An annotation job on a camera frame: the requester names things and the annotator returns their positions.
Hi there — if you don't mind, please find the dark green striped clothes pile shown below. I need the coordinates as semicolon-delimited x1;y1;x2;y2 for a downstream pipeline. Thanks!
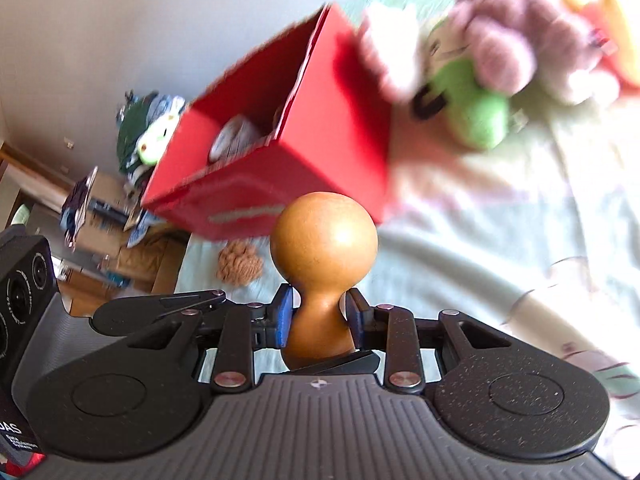
116;91;166;181

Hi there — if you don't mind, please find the red cardboard box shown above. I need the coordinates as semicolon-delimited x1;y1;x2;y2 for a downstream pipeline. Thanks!
141;2;401;241

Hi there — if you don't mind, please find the white plush toy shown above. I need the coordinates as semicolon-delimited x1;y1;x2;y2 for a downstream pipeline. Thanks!
360;2;427;106

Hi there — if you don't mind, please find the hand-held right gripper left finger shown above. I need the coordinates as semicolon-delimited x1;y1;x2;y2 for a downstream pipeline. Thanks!
127;284;301;395

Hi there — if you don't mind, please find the brown pine cone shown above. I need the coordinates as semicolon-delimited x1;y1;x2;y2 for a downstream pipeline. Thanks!
217;240;264;286

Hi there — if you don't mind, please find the blue checkered cloth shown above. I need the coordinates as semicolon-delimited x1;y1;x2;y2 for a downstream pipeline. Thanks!
125;210;162;249

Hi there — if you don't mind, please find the purple plush toy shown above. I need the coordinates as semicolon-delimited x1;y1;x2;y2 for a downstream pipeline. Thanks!
452;0;621;106

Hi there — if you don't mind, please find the brown gourd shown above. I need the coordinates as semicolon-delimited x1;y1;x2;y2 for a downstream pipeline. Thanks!
270;192;379;371

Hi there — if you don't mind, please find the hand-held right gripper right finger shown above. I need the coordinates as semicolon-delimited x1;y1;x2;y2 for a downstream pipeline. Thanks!
345;287;513;396

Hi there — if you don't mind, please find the clear tape roll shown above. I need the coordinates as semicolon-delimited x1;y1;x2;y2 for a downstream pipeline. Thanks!
208;115;262;163

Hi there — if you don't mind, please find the orange plush toy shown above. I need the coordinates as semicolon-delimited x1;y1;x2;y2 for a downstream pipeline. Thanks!
545;0;640;87

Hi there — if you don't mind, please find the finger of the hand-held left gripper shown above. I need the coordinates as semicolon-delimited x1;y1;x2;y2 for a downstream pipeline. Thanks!
91;290;227;336

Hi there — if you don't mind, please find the green frog plush toy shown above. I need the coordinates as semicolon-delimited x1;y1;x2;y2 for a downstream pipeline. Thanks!
137;110;183;166

